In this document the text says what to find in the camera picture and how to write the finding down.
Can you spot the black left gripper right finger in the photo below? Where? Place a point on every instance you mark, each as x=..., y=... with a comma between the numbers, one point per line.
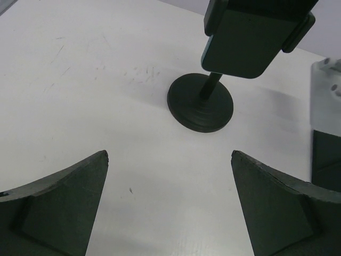
x=285, y=215

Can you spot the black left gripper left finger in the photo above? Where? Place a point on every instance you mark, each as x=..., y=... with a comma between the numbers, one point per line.
x=54, y=215

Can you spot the black round-base phone stand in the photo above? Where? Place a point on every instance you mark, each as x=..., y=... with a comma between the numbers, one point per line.
x=200, y=102

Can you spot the teal-edged black smartphone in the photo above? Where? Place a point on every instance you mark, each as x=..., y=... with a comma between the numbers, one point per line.
x=246, y=35

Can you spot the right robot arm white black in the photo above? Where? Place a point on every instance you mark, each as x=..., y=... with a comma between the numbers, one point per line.
x=325, y=123

